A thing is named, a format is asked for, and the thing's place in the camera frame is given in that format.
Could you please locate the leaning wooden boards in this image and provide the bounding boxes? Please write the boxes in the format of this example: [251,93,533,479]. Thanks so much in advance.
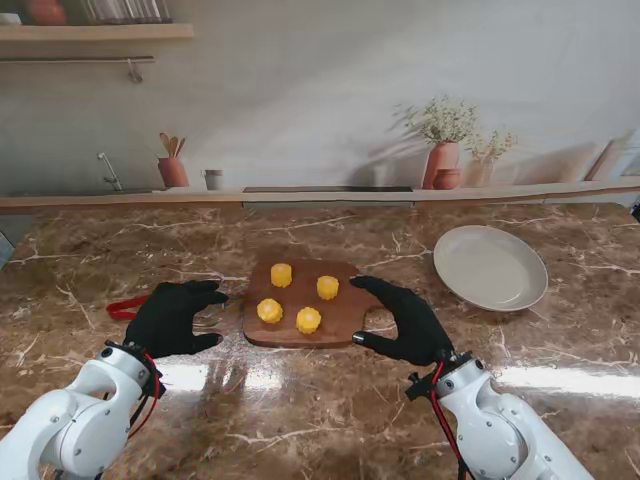
[584,132,640,181]

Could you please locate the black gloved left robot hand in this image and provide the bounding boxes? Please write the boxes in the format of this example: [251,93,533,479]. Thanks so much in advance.
[122,279,230,360]

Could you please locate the chrome faucet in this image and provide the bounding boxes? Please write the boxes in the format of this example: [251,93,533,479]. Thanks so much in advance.
[96,152,124,192]

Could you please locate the terracotta holder with wooden utensils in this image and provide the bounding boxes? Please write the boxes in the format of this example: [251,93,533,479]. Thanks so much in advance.
[157,132,191,189]

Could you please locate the arm red black cables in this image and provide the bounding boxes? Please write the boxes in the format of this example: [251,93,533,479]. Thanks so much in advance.
[429,362,471,480]
[127,352,166,441]

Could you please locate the right arm red black cables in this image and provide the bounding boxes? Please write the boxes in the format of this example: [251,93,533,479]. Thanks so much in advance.
[429,362,471,480]

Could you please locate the left arm red black cables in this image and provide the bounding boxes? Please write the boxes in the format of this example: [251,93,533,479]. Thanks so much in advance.
[127,352,166,441]

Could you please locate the red handled metal tongs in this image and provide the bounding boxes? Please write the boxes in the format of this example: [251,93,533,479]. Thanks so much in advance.
[105,293,246,329]

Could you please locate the row of glass jars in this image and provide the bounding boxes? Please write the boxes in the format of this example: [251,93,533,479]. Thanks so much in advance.
[79,0,174,25]

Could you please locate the metal wall rail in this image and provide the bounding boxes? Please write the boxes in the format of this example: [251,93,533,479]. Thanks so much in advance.
[0,55,156,84]

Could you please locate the wooden counter ledge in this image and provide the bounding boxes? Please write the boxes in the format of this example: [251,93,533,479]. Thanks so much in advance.
[0,177,640,216]

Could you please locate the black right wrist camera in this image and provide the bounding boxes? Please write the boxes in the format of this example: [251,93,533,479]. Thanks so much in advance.
[405,372,436,401]

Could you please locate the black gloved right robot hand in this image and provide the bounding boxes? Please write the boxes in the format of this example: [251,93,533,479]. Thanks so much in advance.
[348,275,457,367]

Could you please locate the round terracotta pot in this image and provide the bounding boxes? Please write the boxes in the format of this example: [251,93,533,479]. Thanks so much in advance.
[24,0,69,26]

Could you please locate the light wooden wall shelf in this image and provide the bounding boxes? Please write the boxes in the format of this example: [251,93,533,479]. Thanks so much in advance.
[0,22,195,44]

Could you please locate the beige round plate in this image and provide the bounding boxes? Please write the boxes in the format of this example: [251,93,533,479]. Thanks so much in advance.
[432,224,550,313]

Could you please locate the yellow corn chunk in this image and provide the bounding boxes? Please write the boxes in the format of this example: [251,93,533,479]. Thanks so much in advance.
[270,262,294,289]
[316,274,340,301]
[256,298,283,325]
[295,306,322,335]

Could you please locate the dark wooden cutting board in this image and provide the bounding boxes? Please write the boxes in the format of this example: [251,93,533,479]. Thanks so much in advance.
[242,258,399,350]

